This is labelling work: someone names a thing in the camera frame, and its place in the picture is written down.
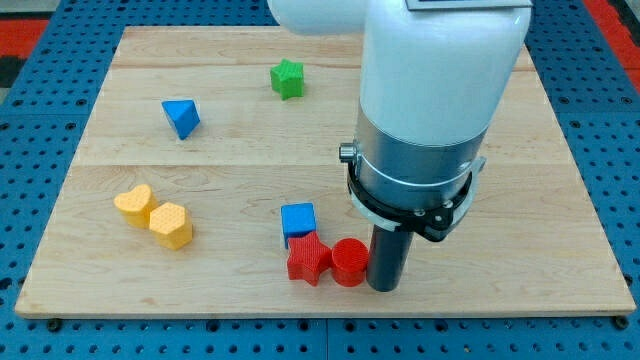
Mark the red star block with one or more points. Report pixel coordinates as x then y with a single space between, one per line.
308 258

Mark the blue cube block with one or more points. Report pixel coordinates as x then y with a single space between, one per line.
297 220

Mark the black ring mount bracket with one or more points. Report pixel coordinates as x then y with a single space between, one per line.
432 224

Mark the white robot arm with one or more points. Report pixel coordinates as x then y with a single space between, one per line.
432 75

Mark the blue triangle block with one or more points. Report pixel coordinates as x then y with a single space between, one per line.
182 116

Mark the yellow heart block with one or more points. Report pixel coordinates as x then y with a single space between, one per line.
136 205

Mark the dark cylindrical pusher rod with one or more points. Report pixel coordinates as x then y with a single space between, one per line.
387 256

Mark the green star block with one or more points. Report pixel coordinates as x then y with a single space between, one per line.
287 79

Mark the red cylinder block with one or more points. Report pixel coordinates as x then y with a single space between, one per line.
349 262

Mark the wooden board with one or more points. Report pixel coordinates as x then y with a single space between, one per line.
530 245

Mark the yellow hexagon block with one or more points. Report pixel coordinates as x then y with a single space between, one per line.
171 225

